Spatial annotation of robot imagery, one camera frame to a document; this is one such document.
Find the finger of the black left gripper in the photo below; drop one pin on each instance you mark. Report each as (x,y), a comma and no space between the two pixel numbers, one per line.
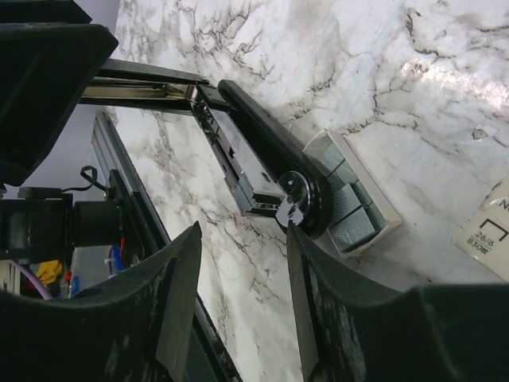
(45,68)

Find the staple box tray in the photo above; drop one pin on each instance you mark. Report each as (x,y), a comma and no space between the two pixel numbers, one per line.
(361,213)

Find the cream staple box sleeve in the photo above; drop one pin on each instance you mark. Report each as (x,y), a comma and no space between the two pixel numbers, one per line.
(483,237)

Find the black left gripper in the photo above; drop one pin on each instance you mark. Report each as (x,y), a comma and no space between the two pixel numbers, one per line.
(37,226)

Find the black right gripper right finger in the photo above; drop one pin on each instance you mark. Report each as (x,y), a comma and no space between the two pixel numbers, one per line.
(351,328)

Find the aluminium frame rail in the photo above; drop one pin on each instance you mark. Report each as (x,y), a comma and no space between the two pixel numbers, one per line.
(119,175)

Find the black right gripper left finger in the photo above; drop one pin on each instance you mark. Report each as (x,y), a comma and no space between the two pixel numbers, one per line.
(135,326)

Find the black stapler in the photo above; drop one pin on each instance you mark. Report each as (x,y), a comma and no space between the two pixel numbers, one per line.
(264,168)

